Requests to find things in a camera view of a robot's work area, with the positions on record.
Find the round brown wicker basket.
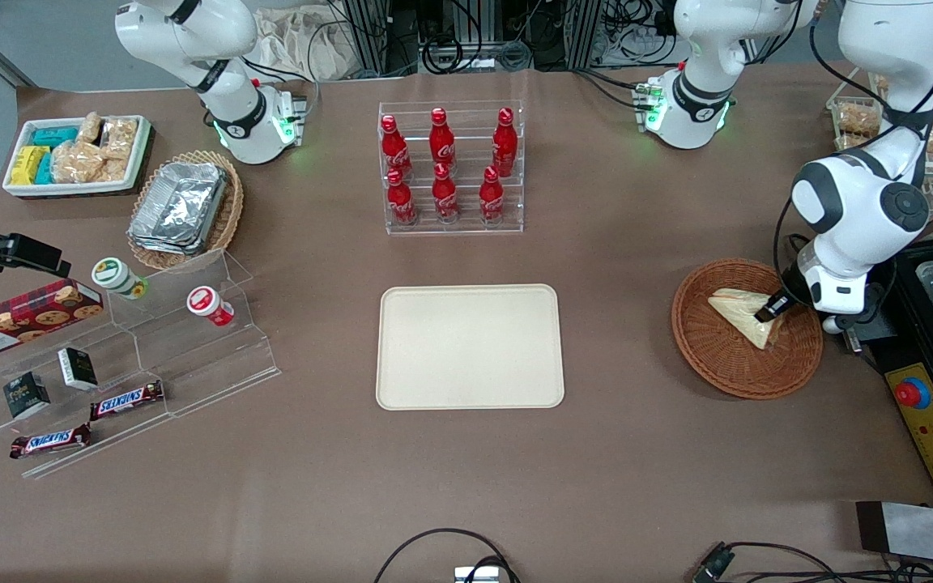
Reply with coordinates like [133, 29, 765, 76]
[671, 257, 824, 401]

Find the brown Snickers bar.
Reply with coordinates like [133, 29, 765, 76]
[10, 423, 93, 460]
[89, 380, 165, 422]

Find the black looped table cable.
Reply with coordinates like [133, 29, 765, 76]
[373, 528, 521, 583]

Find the red tartan cookie box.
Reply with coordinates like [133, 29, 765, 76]
[0, 278, 104, 362]

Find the yellow snack pack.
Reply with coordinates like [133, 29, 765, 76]
[11, 146, 50, 185]

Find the grey black flat strip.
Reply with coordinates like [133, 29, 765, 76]
[855, 500, 933, 568]

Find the red lid white cup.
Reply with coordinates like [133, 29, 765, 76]
[186, 286, 235, 328]

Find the thin black cable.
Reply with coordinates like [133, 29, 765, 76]
[726, 541, 933, 583]

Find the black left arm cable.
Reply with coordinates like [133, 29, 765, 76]
[773, 0, 933, 325]

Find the clear acrylic step shelf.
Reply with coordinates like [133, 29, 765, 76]
[0, 247, 283, 480]

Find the black machine yellow panel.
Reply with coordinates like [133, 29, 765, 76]
[827, 209, 933, 511]

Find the black cable connector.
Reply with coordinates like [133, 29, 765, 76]
[692, 544, 736, 583]

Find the beige cloth bag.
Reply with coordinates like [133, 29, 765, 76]
[249, 6, 364, 82]

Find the black cable bundle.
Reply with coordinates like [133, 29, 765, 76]
[418, 0, 536, 74]

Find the beige plastic serving tray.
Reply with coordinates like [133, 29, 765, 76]
[376, 283, 565, 411]

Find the small black carton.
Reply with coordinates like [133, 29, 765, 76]
[58, 347, 99, 391]
[2, 371, 52, 420]

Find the green lid white cup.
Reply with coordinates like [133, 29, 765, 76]
[92, 257, 149, 301]

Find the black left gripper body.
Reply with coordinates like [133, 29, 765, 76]
[781, 257, 814, 313]

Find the red emergency stop button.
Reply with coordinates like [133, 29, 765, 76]
[895, 377, 931, 411]

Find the triangular sandwich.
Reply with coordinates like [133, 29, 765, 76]
[707, 287, 787, 351]

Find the aluminium frame post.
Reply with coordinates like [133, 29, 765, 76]
[564, 0, 602, 70]
[343, 0, 390, 75]

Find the white rectangular snack tray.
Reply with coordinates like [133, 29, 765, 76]
[2, 115, 153, 198]

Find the clear acrylic bottle rack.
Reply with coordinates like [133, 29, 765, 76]
[377, 100, 526, 236]

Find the red cola bottle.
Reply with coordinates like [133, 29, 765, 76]
[432, 163, 460, 224]
[386, 168, 418, 227]
[479, 166, 505, 225]
[380, 114, 413, 181]
[492, 107, 518, 178]
[429, 108, 457, 172]

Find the aluminium foil container stack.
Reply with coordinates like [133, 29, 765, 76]
[128, 162, 230, 256]

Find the grey metal frame bar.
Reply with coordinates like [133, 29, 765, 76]
[0, 28, 38, 88]

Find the oval light wicker basket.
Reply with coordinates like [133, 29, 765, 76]
[126, 150, 245, 272]

